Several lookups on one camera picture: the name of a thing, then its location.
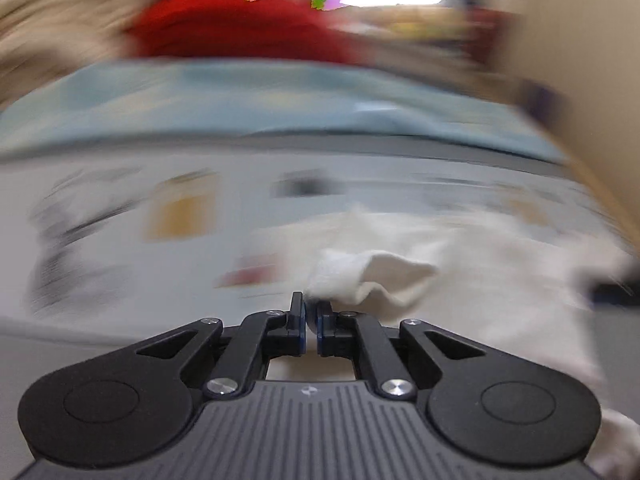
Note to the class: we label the wooden bed frame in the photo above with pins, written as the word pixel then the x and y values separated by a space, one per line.
pixel 600 195

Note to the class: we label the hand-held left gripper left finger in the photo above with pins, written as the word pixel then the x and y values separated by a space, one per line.
pixel 299 327

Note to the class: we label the purple box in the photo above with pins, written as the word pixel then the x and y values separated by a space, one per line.
pixel 539 97

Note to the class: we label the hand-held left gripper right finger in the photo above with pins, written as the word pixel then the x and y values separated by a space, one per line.
pixel 320 329

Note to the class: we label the beige cloth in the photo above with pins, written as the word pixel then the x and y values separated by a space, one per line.
pixel 50 20

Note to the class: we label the light blue blanket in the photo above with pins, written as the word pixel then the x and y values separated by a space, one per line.
pixel 200 100

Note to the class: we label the white small shirt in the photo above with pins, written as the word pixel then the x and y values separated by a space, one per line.
pixel 395 270

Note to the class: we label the red cloth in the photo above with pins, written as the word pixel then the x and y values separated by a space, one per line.
pixel 225 25

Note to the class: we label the grey printed bed sheet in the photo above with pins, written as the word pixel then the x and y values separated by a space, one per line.
pixel 125 270

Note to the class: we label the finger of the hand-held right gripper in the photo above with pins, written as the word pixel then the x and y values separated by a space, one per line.
pixel 617 287

